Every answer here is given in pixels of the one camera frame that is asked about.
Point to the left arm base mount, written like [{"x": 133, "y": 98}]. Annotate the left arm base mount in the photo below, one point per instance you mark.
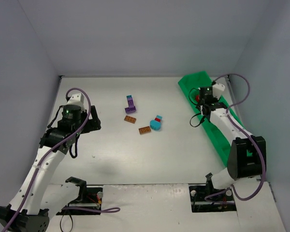
[{"x": 92, "y": 200}]

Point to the green compartment tray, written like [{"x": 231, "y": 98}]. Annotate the green compartment tray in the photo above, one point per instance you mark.
[{"x": 189, "y": 85}]

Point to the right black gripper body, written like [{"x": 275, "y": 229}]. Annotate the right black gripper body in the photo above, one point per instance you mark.
[{"x": 205, "y": 98}]

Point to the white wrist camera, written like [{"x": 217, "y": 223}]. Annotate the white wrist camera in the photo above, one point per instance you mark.
[
  {"x": 217, "y": 89},
  {"x": 76, "y": 99}
]

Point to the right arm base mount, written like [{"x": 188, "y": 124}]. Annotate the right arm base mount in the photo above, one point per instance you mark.
[{"x": 219, "y": 203}]

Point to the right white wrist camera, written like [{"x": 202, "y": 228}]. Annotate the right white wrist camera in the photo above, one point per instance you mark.
[{"x": 217, "y": 89}]

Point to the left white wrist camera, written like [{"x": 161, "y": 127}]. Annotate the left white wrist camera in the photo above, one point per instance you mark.
[{"x": 76, "y": 99}]

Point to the purple lego piece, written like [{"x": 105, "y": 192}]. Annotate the purple lego piece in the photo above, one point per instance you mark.
[{"x": 131, "y": 107}]

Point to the blue round lego piece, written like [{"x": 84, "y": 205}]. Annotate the blue round lego piece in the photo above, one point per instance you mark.
[{"x": 155, "y": 125}]

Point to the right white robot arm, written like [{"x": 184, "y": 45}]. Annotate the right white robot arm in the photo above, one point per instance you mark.
[{"x": 247, "y": 156}]

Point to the brown lego brick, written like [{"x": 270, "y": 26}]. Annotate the brown lego brick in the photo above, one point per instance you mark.
[
  {"x": 130, "y": 119},
  {"x": 144, "y": 130}
]

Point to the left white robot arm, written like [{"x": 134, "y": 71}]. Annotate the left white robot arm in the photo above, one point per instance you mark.
[{"x": 35, "y": 203}]

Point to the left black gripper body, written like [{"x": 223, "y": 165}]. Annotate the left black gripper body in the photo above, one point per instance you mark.
[{"x": 92, "y": 120}]

